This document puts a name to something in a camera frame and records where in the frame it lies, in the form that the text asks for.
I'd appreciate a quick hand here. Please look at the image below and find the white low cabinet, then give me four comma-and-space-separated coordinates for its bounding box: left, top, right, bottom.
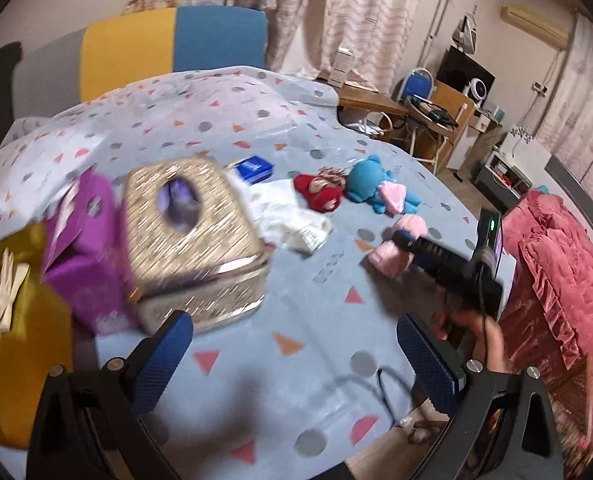
476, 132, 553, 198

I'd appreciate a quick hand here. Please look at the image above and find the red doll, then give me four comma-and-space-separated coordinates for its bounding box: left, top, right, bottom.
293, 172, 347, 214

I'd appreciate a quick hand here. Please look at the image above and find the pink towel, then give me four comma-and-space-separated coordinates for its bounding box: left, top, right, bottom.
368, 214, 430, 279

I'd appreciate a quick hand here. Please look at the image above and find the blue folding chair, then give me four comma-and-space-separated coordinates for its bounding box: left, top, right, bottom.
400, 70, 435, 107

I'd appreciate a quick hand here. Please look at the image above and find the purple cardboard box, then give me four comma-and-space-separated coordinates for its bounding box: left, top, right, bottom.
41, 167, 140, 336

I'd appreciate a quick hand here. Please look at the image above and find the black cable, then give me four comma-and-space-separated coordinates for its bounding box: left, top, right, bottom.
326, 367, 414, 413

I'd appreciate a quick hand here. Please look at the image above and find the gold metal tray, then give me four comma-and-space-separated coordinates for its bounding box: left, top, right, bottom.
0, 222, 75, 450

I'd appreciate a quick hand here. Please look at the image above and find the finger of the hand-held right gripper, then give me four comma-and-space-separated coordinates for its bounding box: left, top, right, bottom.
391, 230, 449, 273

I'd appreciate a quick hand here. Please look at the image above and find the brown wicker furniture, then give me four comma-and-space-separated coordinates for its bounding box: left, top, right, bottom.
545, 354, 593, 442

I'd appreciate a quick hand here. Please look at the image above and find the wooden desk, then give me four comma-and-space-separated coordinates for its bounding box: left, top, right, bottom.
321, 79, 410, 122

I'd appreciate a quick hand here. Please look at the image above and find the beige cloth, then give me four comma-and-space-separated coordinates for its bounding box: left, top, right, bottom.
262, 206, 333, 257

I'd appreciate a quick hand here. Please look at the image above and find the white steamer pole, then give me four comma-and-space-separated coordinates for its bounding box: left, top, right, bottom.
427, 0, 478, 78

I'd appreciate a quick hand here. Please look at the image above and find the wall air conditioner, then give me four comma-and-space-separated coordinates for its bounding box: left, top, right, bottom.
500, 5, 573, 52

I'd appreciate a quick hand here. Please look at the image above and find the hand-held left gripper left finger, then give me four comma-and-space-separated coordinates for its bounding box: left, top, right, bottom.
26, 309, 195, 480

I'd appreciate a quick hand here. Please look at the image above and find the red ruffled bedspread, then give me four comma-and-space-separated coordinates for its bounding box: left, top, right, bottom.
499, 189, 593, 443

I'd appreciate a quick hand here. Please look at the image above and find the person's right hand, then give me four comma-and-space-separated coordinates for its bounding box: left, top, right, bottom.
433, 307, 502, 347

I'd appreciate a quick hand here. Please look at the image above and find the clothes iron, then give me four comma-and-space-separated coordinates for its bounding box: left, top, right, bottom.
453, 5, 480, 54

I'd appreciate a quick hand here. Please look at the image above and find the white box on desk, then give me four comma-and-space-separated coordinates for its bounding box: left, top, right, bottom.
333, 47, 355, 86

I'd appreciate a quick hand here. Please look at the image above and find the pink patterned curtain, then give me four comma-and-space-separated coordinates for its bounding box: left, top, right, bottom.
535, 10, 593, 201
126, 0, 433, 93

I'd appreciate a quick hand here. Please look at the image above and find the white small fan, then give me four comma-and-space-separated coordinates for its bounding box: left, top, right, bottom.
467, 80, 492, 106

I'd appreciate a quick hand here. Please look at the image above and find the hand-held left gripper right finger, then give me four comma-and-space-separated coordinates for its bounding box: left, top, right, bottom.
397, 312, 565, 480

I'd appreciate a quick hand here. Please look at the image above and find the grey yellow blue chair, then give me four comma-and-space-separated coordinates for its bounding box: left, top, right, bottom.
0, 5, 270, 128

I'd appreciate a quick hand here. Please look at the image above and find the blue tissue packet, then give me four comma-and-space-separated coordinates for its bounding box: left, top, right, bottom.
229, 156, 275, 185

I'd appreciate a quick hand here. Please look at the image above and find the blue plush bear pink dress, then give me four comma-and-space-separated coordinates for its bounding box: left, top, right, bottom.
345, 155, 423, 217

